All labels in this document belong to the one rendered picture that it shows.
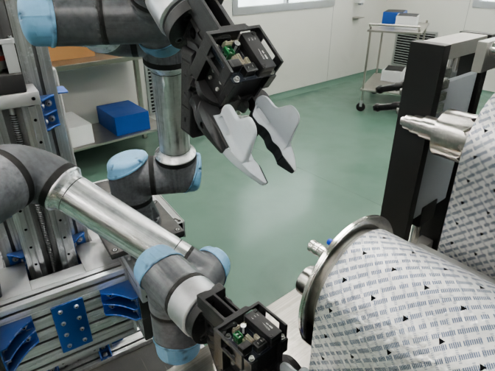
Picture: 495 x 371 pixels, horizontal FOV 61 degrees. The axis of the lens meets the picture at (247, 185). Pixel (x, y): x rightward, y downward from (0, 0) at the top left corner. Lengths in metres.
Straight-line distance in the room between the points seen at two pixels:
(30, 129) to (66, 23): 0.62
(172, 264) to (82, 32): 0.34
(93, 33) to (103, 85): 3.49
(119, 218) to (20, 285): 0.63
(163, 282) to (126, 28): 0.35
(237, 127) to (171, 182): 0.79
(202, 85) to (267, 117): 0.08
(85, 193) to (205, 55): 0.44
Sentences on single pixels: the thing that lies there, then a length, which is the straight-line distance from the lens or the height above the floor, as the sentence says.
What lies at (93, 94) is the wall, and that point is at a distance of 4.11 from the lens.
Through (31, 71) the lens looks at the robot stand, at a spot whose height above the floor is 1.28.
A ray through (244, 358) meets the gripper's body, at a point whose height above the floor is 1.14.
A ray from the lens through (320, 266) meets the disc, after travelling 0.39.
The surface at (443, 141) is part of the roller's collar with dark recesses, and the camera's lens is 0.59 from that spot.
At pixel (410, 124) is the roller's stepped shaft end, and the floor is 1.34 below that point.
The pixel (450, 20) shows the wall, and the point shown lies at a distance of 6.45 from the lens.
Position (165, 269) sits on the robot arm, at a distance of 0.63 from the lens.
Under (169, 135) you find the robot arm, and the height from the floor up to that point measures 1.13.
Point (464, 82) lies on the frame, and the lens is 0.74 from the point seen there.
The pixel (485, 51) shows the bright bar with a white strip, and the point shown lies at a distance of 0.57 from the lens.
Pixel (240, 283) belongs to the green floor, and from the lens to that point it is 2.33.
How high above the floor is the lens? 1.54
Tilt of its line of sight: 28 degrees down
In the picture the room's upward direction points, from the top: straight up
